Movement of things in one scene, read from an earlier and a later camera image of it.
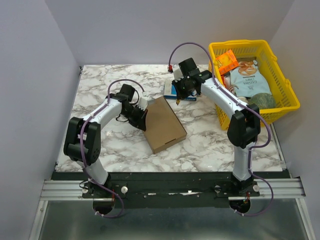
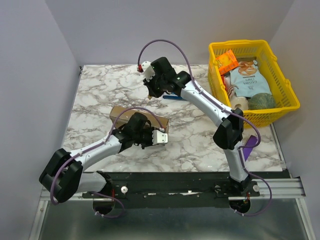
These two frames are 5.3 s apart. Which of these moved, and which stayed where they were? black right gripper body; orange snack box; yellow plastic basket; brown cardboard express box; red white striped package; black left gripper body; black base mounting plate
Moved: brown cardboard express box; black right gripper body; black left gripper body
Stayed: orange snack box; yellow plastic basket; black base mounting plate; red white striped package
